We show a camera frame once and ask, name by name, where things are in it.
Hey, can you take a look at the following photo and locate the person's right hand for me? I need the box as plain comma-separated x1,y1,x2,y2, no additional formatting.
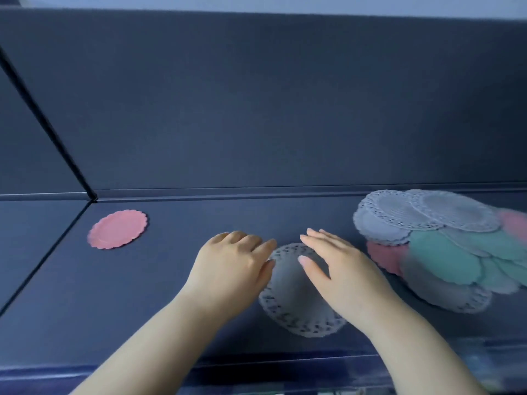
297,228,402,332

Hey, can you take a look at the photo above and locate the person's left hand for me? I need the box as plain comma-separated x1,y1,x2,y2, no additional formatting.
181,230,277,315

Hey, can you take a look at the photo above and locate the mixed pile of coasters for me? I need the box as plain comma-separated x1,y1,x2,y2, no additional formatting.
352,189,527,314

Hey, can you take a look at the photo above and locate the person's left forearm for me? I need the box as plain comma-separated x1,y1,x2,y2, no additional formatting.
70,291,248,395

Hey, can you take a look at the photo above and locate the person's right forearm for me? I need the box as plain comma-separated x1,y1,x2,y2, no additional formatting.
362,291,491,395

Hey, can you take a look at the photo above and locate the black slotted shelf upright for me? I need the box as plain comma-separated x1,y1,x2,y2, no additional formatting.
0,47,99,202

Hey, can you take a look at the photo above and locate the clear shelf edge rail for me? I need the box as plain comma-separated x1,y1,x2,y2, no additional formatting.
0,353,527,395

